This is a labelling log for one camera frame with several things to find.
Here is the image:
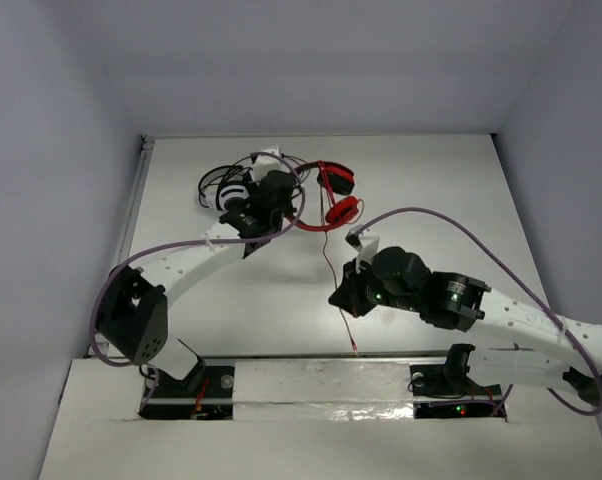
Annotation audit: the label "red black headphones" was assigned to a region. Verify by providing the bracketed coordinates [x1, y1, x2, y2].
[295, 161, 361, 233]

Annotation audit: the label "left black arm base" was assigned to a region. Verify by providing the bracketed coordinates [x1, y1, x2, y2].
[138, 358, 235, 421]

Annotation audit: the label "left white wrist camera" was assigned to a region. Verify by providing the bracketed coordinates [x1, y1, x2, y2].
[250, 146, 282, 183]

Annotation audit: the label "black cable with coloured plugs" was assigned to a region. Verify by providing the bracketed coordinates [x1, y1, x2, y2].
[230, 152, 312, 176]

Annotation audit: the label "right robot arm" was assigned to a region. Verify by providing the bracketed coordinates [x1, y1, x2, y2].
[328, 247, 602, 407]

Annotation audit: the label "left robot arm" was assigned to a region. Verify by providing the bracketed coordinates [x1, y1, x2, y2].
[92, 170, 298, 394]

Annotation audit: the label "red headphone cable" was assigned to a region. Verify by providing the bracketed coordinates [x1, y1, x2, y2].
[316, 159, 365, 357]

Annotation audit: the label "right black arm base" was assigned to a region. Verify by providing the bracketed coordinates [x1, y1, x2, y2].
[407, 344, 507, 420]

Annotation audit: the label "aluminium rail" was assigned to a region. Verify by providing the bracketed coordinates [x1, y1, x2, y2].
[200, 349, 510, 361]

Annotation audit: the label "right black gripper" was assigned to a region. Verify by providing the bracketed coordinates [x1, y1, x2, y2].
[329, 254, 420, 317]

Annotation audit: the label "white black striped headphones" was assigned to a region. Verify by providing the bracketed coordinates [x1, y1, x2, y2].
[197, 165, 256, 212]

